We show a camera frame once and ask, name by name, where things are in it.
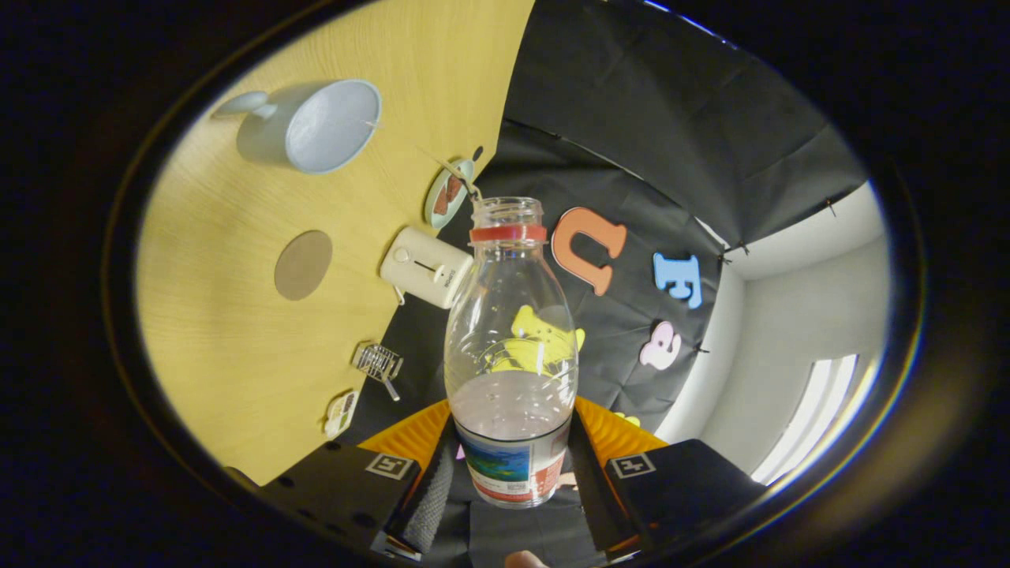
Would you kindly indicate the clear plastic juice bottle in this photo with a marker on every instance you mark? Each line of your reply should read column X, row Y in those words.
column 513, row 410

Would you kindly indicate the large ceiling light panel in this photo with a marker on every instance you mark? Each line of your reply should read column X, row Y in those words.
column 813, row 418

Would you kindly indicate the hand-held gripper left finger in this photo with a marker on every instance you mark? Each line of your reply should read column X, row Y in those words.
column 432, row 505

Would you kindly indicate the pale green plate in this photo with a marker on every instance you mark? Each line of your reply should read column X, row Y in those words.
column 432, row 217

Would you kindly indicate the pale blue cup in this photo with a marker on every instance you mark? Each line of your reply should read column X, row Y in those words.
column 331, row 126

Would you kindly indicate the white divided seed dish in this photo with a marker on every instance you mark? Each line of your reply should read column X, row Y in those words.
column 341, row 414

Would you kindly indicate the wooden table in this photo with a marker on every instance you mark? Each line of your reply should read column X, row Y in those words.
column 221, row 331

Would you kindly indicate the white toaster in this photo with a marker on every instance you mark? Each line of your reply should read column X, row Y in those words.
column 426, row 268

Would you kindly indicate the round brown coaster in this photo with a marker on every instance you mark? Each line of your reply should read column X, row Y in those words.
column 303, row 265

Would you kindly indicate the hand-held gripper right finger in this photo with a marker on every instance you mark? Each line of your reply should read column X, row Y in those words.
column 600, row 505

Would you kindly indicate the brown bread slice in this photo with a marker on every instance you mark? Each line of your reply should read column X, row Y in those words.
column 440, row 202
column 454, row 188

